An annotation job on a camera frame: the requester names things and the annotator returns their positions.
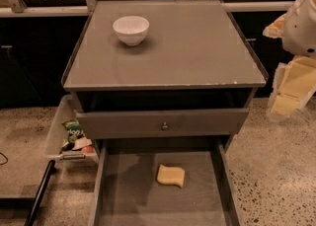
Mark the grey open middle drawer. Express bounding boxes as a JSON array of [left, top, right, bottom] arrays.
[[88, 137, 245, 226]]

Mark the clear plastic bin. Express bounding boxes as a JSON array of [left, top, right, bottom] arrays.
[[44, 95, 99, 163]]

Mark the black cable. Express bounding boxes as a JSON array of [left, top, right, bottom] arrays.
[[0, 151, 10, 167]]

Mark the grey top drawer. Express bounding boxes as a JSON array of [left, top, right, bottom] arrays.
[[76, 109, 249, 139]]

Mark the red and white package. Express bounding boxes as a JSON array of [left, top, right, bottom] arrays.
[[61, 137, 94, 153]]

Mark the yellow sponge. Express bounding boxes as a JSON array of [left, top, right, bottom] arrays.
[[157, 164, 186, 188]]

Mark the black pole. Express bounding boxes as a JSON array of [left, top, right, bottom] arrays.
[[24, 160, 56, 226]]

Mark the white ceramic bowl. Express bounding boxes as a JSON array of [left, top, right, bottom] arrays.
[[113, 16, 150, 46]]

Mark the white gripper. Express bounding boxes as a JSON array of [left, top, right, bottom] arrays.
[[263, 0, 316, 122]]

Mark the metal drawer knob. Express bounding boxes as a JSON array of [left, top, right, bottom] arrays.
[[161, 122, 170, 131]]

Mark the grey drawer cabinet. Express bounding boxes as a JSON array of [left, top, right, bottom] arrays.
[[60, 0, 270, 152]]

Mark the green snack bag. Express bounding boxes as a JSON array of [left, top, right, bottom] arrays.
[[62, 119, 84, 144]]

